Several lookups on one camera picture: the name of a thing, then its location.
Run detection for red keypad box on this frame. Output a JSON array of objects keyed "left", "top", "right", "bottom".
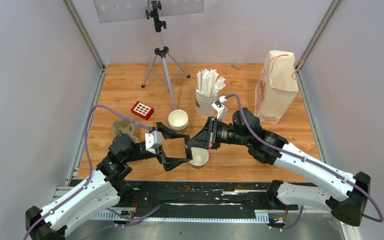
[{"left": 130, "top": 101, "right": 154, "bottom": 121}]

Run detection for bundle of wrapped straws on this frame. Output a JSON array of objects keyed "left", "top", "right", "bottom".
[{"left": 195, "top": 68, "right": 226, "bottom": 99}]

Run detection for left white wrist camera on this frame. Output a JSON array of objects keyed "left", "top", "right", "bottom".
[{"left": 144, "top": 130, "right": 163, "bottom": 155}]

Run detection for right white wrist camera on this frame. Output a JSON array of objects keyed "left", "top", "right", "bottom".
[{"left": 211, "top": 95, "right": 228, "bottom": 121}]

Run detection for white straw holder cup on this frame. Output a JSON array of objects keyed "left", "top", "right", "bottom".
[{"left": 195, "top": 88, "right": 219, "bottom": 118}]

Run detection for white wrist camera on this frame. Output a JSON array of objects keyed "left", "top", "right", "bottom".
[
  {"left": 144, "top": 130, "right": 163, "bottom": 155},
  {"left": 211, "top": 95, "right": 228, "bottom": 121}
]

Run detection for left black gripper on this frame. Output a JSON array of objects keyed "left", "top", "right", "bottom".
[{"left": 125, "top": 122, "right": 191, "bottom": 171}]

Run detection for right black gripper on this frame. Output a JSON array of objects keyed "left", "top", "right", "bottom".
[{"left": 186, "top": 117, "right": 251, "bottom": 150}]

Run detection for grey camera tripod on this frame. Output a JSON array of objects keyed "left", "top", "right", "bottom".
[{"left": 141, "top": 0, "right": 191, "bottom": 110}]

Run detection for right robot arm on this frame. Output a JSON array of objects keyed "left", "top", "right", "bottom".
[{"left": 186, "top": 108, "right": 371, "bottom": 227}]

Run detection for brown pulp cup carrier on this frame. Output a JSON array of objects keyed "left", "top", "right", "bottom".
[{"left": 110, "top": 118, "right": 138, "bottom": 141}]

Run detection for kraft paper takeout bag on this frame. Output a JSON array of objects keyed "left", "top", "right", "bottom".
[{"left": 254, "top": 50, "right": 299, "bottom": 124}]

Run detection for stack of paper cups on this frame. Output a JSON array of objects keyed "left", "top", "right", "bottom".
[{"left": 168, "top": 109, "right": 189, "bottom": 133}]

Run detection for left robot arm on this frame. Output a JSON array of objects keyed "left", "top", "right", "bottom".
[{"left": 24, "top": 122, "right": 192, "bottom": 240}]

